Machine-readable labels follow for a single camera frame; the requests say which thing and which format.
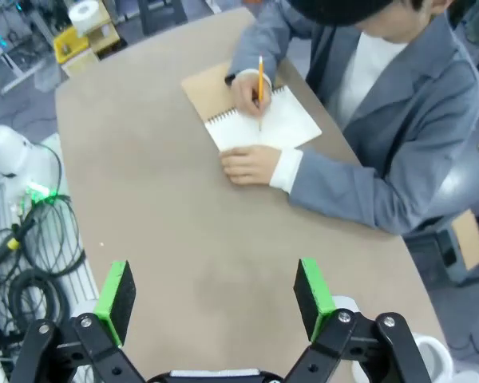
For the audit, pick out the spiral sketchbook with brown cover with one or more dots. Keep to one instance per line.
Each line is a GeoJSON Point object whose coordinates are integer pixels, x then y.
{"type": "Point", "coordinates": [291, 119]}

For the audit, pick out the yellow box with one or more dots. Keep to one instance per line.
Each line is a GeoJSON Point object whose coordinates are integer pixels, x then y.
{"type": "Point", "coordinates": [74, 46]}

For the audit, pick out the black stool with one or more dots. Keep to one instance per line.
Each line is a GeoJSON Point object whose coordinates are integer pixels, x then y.
{"type": "Point", "coordinates": [161, 16]}

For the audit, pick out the person in grey jacket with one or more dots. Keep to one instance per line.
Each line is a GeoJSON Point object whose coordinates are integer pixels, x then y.
{"type": "Point", "coordinates": [423, 99]}

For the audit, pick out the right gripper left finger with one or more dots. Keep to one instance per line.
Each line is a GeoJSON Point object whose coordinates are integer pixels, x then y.
{"type": "Point", "coordinates": [115, 303]}

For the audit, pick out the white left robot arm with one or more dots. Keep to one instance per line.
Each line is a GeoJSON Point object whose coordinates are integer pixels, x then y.
{"type": "Point", "coordinates": [4, 147]}

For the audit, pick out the white paper roll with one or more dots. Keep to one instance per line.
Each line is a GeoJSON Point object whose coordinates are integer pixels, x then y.
{"type": "Point", "coordinates": [84, 14]}

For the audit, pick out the person's left hand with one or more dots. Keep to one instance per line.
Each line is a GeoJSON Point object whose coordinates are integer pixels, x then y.
{"type": "Point", "coordinates": [249, 165]}

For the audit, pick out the person's right forearm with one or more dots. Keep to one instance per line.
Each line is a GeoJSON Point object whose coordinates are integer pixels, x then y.
{"type": "Point", "coordinates": [259, 44]}

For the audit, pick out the yellow pencil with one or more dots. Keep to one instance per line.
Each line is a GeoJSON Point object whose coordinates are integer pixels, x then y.
{"type": "Point", "coordinates": [260, 72]}

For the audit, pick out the brown cardboard piece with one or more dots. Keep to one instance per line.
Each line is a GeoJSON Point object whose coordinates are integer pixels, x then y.
{"type": "Point", "coordinates": [469, 239]}

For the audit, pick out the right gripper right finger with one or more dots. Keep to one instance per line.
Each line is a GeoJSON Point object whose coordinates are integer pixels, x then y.
{"type": "Point", "coordinates": [311, 299]}

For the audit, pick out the person's left forearm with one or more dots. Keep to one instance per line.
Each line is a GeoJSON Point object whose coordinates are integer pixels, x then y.
{"type": "Point", "coordinates": [335, 187]}

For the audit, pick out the person's right hand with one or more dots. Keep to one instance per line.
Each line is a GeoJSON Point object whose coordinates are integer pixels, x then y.
{"type": "Point", "coordinates": [247, 91]}

